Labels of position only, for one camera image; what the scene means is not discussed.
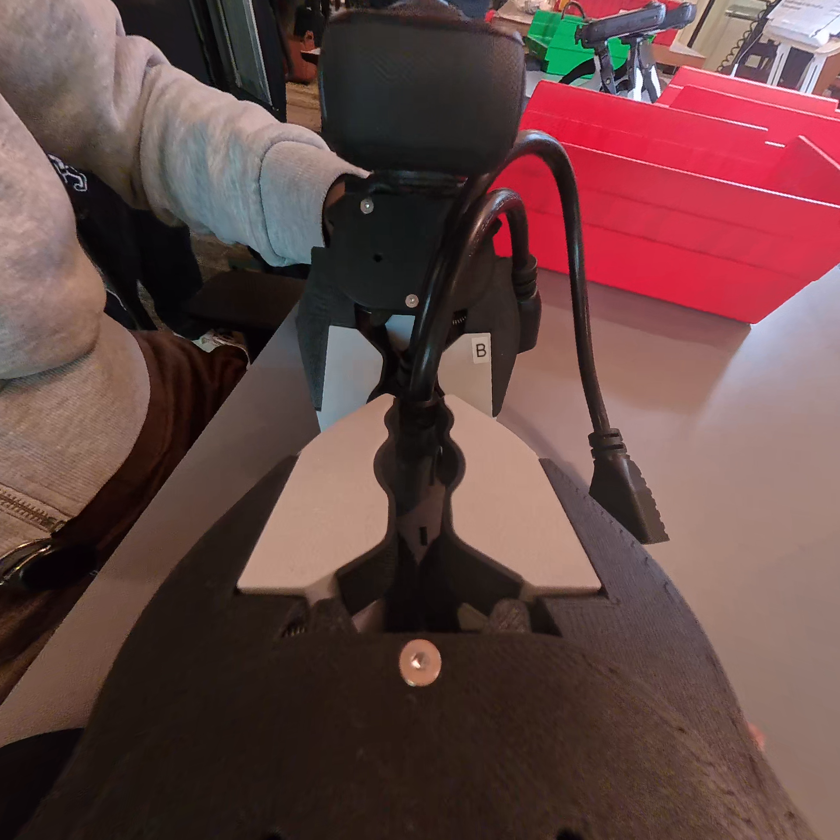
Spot black cable connector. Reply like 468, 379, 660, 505
512, 256, 544, 358

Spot dark metal cabinet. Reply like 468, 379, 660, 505
125, 0, 290, 126

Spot black device on white stand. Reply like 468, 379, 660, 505
577, 1, 700, 102

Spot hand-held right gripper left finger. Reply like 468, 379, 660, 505
236, 394, 411, 603

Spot white shelf unit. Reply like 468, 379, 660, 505
735, 0, 840, 93

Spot green plastic bin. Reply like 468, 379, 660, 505
525, 8, 634, 83

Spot person's left forearm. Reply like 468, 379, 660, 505
98, 20, 371, 269

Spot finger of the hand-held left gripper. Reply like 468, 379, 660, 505
318, 325, 403, 432
438, 332, 494, 417

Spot dark printed shirt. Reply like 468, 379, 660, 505
46, 151, 204, 329

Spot red plastic bin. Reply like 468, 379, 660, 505
489, 141, 840, 324
521, 66, 840, 198

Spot black power cable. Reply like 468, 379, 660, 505
403, 130, 621, 454
420, 187, 536, 395

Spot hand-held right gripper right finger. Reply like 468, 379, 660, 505
433, 394, 605, 603

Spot black ribbed socket connector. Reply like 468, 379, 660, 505
587, 428, 670, 546

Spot grey zip hoodie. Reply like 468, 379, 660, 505
0, 0, 155, 559

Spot black power plug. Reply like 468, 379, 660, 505
387, 381, 460, 618

